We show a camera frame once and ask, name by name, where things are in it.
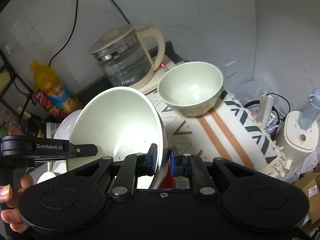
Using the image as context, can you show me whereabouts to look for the cream humidifier appliance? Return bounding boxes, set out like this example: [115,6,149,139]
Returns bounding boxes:
[276,111,319,183]

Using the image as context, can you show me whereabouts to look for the pale green bowl front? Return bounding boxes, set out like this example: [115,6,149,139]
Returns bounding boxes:
[66,87,169,189]

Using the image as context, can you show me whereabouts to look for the red drink can upper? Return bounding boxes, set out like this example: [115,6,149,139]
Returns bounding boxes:
[33,88,56,113]

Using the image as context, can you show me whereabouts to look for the cardboard box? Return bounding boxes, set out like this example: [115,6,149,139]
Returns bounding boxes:
[295,172,319,224]

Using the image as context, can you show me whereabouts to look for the black trash bin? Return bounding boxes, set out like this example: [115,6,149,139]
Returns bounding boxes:
[244,93,291,140]

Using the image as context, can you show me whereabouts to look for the cream kettle base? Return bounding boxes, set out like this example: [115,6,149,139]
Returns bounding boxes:
[131,55,177,95]

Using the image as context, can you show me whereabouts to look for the white plate Sweet print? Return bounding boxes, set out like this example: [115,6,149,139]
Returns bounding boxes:
[37,109,81,184]

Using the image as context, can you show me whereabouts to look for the person's left hand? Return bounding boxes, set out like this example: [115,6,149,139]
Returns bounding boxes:
[1,174,34,233]

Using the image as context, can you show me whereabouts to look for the light blue thermos bottle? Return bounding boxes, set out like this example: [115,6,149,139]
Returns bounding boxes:
[298,89,320,130]

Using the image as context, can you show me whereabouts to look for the pale green bowl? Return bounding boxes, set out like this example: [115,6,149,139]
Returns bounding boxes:
[66,87,169,189]
[157,61,224,117]

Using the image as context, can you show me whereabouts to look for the black metal shelf rack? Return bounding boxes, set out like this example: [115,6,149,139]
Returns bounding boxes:
[1,50,39,135]

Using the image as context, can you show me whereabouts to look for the pale green bowl back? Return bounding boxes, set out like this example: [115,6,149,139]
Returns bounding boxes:
[157,61,224,117]

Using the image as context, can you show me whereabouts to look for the black power cable left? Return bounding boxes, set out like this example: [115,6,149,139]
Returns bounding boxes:
[48,0,79,67]

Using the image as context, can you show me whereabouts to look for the soy sauce jug yellow label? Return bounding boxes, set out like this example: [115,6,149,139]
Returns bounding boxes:
[16,104,48,138]

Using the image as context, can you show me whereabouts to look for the orange juice bottle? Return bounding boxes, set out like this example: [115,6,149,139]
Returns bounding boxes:
[30,60,82,115]

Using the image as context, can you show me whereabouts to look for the glass electric kettle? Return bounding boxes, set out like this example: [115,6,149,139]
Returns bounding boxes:
[89,24,165,89]

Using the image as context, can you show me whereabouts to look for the black power cable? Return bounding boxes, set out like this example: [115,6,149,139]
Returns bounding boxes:
[48,0,79,67]
[102,0,131,25]

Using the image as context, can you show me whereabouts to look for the red drink can lower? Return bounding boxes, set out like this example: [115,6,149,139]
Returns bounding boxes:
[49,105,65,121]

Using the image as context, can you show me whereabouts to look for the patterned table cloth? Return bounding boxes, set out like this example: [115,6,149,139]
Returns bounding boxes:
[146,91,286,178]

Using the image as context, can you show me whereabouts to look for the black power cable right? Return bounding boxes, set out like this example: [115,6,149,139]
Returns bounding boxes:
[102,0,131,25]

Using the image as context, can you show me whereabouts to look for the red drink can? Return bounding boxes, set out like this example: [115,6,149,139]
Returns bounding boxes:
[49,105,65,121]
[33,88,56,113]

